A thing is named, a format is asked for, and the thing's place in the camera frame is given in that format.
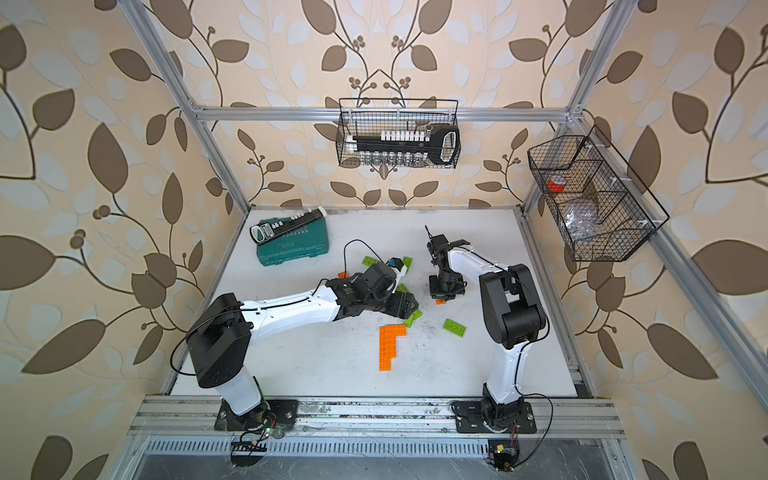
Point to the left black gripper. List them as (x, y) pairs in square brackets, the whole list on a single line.
[(407, 308)]

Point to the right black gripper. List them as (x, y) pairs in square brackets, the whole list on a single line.
[(436, 293)]

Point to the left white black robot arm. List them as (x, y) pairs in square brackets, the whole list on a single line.
[(219, 340)]

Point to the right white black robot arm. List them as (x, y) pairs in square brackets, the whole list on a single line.
[(513, 315)]

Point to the green lego brick far left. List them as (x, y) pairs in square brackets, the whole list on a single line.
[(370, 261)]

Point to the green lego brick lower right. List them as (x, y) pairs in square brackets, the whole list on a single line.
[(454, 328)]

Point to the green tool case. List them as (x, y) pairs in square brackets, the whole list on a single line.
[(309, 241)]

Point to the black bit holder on case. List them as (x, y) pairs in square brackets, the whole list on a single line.
[(267, 231)]

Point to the black socket set in basket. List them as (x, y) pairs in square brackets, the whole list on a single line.
[(429, 146)]

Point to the clear plastic bag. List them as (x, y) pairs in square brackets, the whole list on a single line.
[(580, 217)]

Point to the red tape roll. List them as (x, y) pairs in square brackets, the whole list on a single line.
[(556, 183)]

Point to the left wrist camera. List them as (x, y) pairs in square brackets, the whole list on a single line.
[(396, 263)]

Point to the black wire basket right wall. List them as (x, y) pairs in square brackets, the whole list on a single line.
[(628, 212)]

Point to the black wire basket wall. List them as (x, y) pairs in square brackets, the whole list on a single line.
[(372, 114), (628, 212)]

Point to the black wire basket back wall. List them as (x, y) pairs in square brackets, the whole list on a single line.
[(372, 114)]

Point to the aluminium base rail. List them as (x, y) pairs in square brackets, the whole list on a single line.
[(368, 428)]

